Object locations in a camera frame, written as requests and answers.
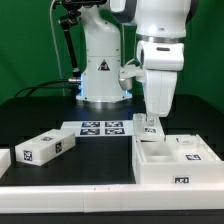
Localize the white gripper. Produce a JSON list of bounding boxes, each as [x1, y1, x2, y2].
[[143, 70, 177, 126]]

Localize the white cabinet body box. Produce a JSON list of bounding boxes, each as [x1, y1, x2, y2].
[[132, 135, 224, 184]]

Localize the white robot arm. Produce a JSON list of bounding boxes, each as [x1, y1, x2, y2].
[[78, 0, 199, 124]]

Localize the white cabinet top block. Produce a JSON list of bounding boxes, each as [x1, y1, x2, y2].
[[15, 129, 75, 166]]

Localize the white left fence piece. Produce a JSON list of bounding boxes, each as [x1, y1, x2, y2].
[[0, 149, 11, 178]]

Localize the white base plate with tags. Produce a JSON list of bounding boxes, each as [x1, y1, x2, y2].
[[61, 120, 134, 137]]

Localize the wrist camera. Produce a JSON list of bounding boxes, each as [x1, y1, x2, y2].
[[118, 65, 144, 90]]

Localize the white front fence rail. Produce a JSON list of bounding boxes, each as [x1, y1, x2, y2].
[[0, 183, 224, 213]]

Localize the black cables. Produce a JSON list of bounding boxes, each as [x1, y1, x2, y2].
[[13, 77, 82, 98]]

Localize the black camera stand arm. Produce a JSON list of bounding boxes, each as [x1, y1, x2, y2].
[[59, 0, 107, 78]]

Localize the white cable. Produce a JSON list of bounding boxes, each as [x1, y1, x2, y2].
[[49, 0, 66, 97]]

